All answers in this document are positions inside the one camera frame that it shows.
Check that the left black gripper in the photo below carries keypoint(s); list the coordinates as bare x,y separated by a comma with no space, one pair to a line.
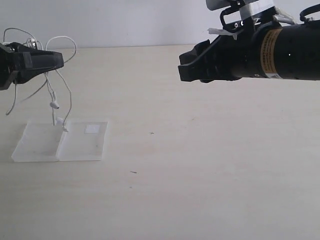
32,63

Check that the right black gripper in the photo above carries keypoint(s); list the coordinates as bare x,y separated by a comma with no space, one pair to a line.
229,57

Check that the white wired earphones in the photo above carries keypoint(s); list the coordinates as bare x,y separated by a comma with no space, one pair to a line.
35,44

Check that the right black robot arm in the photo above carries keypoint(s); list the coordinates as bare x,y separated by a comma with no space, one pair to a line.
272,52

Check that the translucent plastic storage case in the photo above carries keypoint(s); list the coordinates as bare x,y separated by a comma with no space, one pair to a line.
84,140

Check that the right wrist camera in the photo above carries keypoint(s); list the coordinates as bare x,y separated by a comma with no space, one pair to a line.
246,8

